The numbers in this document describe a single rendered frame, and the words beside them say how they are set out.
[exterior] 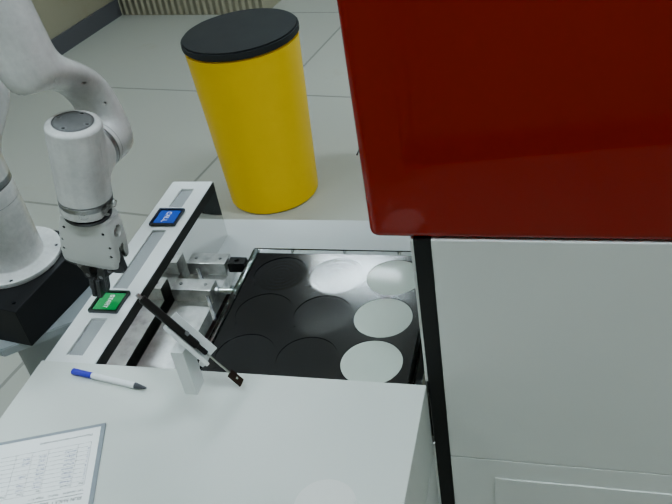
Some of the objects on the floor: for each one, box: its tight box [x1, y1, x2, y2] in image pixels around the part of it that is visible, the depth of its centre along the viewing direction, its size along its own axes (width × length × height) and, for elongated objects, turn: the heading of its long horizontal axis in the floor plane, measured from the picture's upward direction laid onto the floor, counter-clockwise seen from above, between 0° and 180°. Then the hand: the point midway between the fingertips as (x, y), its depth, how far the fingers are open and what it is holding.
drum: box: [180, 8, 318, 214], centre depth 327 cm, size 47×47×74 cm
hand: (99, 283), depth 135 cm, fingers closed
